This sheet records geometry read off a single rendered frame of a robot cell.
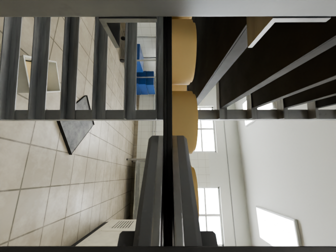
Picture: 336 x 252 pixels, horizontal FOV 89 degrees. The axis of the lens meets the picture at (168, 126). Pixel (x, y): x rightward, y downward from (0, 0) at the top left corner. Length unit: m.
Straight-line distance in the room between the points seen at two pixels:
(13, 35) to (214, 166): 4.71
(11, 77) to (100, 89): 0.27
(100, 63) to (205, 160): 4.53
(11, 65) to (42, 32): 0.14
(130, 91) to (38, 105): 0.27
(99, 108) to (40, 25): 0.32
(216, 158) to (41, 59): 4.69
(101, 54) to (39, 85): 0.21
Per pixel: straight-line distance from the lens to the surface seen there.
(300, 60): 0.26
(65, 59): 0.62
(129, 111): 0.52
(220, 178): 5.01
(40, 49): 0.70
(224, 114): 0.53
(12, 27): 0.78
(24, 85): 1.35
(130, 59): 0.57
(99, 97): 0.56
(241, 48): 0.19
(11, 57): 0.74
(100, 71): 0.58
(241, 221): 5.27
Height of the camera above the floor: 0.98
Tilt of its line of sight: level
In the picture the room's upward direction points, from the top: 90 degrees clockwise
